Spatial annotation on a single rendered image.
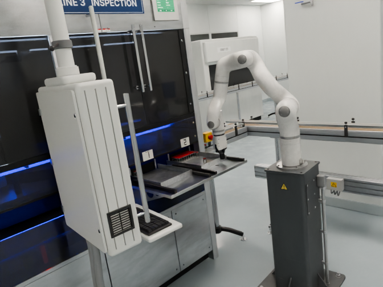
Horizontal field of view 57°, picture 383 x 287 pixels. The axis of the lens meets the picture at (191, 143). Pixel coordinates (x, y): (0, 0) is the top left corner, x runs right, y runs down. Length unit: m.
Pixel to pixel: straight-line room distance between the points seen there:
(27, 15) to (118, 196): 1.00
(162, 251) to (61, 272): 0.72
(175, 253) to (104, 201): 1.22
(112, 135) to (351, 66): 2.40
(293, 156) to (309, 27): 1.63
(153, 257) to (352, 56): 2.32
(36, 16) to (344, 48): 2.46
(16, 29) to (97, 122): 0.71
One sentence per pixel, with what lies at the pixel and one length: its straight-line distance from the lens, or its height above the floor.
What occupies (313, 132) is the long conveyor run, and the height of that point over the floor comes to 0.91.
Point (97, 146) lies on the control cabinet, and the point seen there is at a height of 1.29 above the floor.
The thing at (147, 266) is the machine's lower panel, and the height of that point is 0.28.
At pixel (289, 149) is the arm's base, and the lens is 2.20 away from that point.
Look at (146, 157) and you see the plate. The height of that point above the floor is 1.01.
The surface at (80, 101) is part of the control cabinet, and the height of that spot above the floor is 1.48.
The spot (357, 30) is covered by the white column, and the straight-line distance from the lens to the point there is 3.36.
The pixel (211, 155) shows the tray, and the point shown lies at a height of 0.90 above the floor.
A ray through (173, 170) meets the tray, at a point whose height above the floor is 0.89.
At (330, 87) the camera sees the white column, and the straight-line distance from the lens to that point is 3.47.
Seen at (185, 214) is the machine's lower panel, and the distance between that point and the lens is 2.62.
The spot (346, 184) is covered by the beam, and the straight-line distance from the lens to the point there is 2.97.
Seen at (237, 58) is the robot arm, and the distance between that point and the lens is 2.12.
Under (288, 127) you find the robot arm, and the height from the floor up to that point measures 1.12.
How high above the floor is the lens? 1.57
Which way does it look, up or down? 13 degrees down
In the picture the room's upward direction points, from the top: 8 degrees counter-clockwise
